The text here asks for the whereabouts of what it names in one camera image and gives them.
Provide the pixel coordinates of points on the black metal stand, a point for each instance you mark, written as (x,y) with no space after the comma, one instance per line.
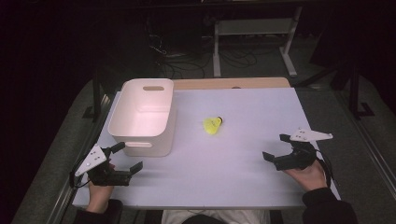
(355,93)
(97,99)

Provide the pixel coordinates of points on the person's left hand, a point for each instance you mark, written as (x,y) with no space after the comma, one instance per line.
(99,196)

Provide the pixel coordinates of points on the metal floor rail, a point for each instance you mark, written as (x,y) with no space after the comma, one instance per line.
(67,193)
(370,149)

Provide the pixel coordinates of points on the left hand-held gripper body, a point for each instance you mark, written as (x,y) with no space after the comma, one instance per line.
(93,158)

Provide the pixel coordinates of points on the yellow shuttlecock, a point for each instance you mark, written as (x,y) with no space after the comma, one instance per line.
(212,126)

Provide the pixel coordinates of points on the person's right hand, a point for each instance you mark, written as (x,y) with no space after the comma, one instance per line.
(309,179)

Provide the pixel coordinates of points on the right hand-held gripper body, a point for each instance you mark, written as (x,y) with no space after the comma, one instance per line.
(299,157)

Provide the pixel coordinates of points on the white plastic storage bin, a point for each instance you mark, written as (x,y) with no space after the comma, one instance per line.
(141,121)

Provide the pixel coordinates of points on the white metal stand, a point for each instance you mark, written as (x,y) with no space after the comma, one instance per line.
(253,27)

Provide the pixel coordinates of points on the wooden table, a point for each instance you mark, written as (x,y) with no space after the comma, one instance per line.
(230,83)

